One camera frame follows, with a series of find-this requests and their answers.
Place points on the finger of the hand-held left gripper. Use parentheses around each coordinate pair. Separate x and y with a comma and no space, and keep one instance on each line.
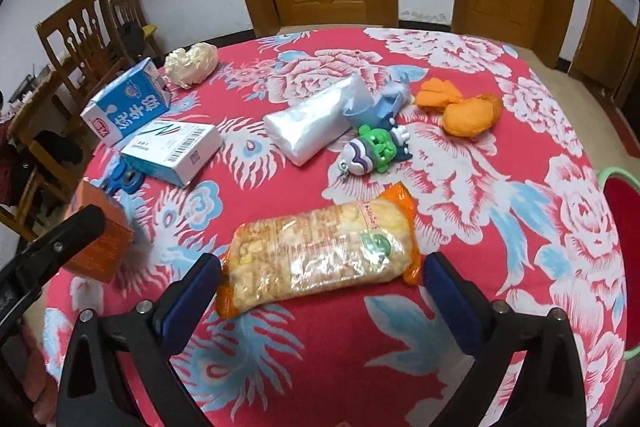
(60,242)

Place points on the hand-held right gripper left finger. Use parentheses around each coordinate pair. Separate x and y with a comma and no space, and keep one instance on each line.
(192,302)

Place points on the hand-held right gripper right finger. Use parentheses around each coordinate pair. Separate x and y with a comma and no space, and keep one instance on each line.
(450,302)

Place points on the orange cardboard box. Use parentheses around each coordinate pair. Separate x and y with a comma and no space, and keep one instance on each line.
(112,252)

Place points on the orange snack packet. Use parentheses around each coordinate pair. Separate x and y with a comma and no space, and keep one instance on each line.
(310,247)

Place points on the blue fidget spinner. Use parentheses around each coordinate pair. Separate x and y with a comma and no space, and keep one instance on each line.
(125,179)

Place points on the red floral tablecloth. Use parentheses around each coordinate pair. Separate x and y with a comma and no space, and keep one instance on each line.
(310,357)

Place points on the teal white cardboard box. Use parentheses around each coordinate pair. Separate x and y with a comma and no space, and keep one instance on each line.
(170,152)

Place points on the blue white milk carton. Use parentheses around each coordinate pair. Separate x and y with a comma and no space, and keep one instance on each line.
(130,102)

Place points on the green purple toy figure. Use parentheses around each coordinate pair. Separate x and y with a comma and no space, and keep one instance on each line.
(375,149)

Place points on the wooden chair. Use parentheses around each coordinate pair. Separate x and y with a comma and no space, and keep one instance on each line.
(75,37)
(130,7)

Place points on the clear plastic bag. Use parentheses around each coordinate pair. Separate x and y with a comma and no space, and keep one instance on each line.
(310,127)

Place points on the small crumpled cream paper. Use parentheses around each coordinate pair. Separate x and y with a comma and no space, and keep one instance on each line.
(192,64)

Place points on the yellow seat cushion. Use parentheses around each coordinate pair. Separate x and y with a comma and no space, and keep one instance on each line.
(150,30)

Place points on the small wooden cabinet door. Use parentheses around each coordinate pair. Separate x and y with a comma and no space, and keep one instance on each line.
(605,42)

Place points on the red chair with green frame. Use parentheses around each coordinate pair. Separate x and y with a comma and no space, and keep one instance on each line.
(625,217)

